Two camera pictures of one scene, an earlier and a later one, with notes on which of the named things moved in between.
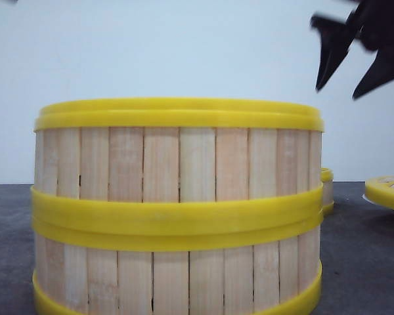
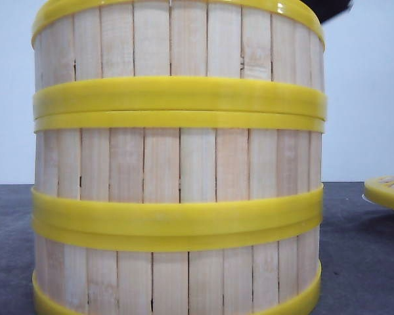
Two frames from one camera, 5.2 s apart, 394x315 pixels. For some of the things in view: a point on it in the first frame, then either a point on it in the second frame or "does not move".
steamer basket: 178,161 does not move
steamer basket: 327,176 → 178,56
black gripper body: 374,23 → 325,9
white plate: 364,197 does not move
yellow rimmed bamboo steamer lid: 389,191 does not move
